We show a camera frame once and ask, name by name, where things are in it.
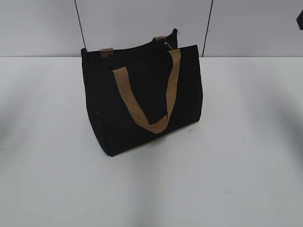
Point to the tan rear bag handle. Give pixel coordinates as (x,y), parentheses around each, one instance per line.
(109,51)

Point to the tan front bag handle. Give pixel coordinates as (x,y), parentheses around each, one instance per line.
(124,87)

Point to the black canvas tote bag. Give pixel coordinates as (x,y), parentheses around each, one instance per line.
(149,69)

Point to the tan bag handle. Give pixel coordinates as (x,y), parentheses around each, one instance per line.
(109,51)
(124,87)

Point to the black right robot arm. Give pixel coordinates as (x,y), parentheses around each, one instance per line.
(299,19)

